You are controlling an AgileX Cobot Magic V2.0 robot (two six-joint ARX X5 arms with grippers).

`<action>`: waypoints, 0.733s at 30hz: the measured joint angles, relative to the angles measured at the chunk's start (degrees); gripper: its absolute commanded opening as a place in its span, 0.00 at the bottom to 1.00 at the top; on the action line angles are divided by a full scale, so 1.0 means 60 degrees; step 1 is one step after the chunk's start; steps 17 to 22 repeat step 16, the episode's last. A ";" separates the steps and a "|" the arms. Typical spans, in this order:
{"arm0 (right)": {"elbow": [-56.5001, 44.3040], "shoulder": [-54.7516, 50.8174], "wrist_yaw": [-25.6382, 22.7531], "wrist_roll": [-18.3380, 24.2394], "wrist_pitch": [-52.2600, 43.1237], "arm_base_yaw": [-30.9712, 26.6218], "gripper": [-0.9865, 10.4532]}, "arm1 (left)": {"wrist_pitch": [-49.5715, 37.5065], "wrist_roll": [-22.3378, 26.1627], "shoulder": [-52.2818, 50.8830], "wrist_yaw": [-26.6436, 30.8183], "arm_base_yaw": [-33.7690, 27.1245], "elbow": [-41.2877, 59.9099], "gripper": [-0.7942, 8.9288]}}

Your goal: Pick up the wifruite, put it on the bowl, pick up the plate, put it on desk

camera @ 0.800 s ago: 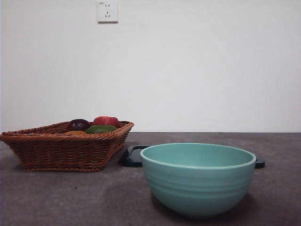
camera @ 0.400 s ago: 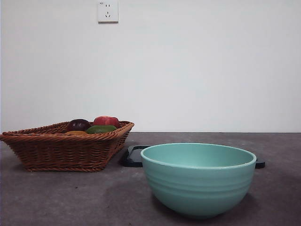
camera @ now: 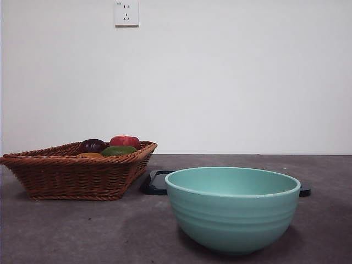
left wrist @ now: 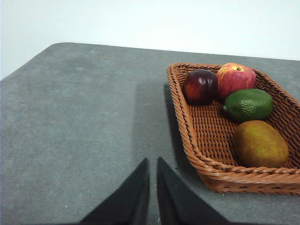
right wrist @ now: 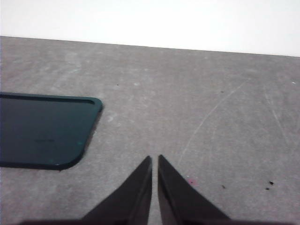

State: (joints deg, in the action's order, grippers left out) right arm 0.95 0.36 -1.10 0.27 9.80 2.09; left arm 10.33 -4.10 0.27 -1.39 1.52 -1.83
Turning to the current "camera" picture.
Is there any brown kiwifruit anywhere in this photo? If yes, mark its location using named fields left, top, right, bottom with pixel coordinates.
left=76, top=152, right=104, bottom=159

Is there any teal ribbed bowl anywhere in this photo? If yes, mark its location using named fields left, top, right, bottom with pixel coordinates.
left=164, top=166, right=301, bottom=255

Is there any red apple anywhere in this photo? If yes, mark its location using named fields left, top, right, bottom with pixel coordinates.
left=109, top=135, right=141, bottom=150

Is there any black rectangular tray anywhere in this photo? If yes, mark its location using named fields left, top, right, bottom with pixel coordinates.
left=139, top=169, right=311, bottom=197

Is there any green avocado-like fruit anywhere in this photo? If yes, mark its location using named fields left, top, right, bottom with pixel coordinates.
left=100, top=146, right=138, bottom=157

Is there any dark purple round fruit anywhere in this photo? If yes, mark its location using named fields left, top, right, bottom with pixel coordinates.
left=79, top=139, right=107, bottom=155

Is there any brown wicker basket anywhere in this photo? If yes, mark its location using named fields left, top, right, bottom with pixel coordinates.
left=0, top=141, right=158, bottom=201

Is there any white wall socket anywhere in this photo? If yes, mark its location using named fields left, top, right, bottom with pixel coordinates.
left=114, top=0, right=140, bottom=28

